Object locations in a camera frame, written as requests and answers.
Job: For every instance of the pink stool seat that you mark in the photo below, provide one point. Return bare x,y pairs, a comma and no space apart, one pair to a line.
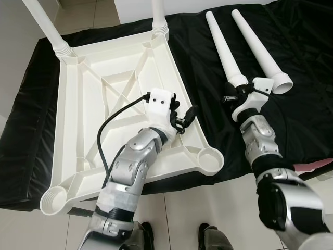
315,164

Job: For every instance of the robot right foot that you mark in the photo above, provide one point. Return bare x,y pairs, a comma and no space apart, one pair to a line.
216,238

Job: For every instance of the white plastic table top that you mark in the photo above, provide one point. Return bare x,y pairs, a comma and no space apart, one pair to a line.
83,104

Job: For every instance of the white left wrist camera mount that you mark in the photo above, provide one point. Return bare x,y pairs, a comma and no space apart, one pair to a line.
158,101

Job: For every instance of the black cloth table cover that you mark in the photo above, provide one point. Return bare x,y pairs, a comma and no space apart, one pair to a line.
302,130

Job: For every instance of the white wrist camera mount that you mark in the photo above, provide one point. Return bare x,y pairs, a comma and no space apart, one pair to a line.
260,86
158,101

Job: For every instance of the white plastic table leg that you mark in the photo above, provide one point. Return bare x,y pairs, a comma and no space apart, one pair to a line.
257,47
44,26
158,15
221,47

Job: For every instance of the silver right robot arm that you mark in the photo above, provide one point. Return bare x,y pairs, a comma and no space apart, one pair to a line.
260,138

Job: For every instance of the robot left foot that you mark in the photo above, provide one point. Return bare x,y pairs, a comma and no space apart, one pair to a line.
139,237

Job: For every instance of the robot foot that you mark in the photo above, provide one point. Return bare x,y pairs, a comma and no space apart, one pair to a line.
139,237
216,238

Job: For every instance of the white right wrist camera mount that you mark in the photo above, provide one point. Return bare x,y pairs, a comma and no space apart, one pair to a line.
260,86

